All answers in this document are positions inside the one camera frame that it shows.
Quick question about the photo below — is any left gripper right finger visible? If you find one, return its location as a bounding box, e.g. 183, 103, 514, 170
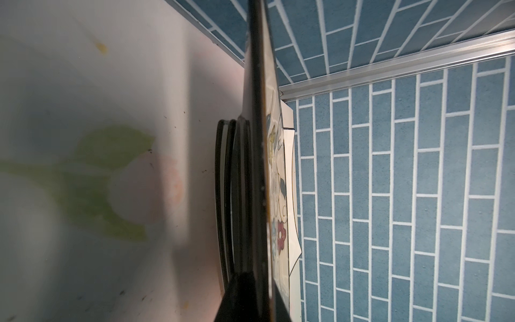
275, 286, 292, 322

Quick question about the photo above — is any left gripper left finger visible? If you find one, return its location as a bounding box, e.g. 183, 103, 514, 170
214, 272, 260, 322

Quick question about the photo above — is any white square plate black rim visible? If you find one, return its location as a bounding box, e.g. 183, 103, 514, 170
215, 119, 240, 292

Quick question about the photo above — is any left corner metal profile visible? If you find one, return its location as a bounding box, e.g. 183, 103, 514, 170
279, 30, 514, 101

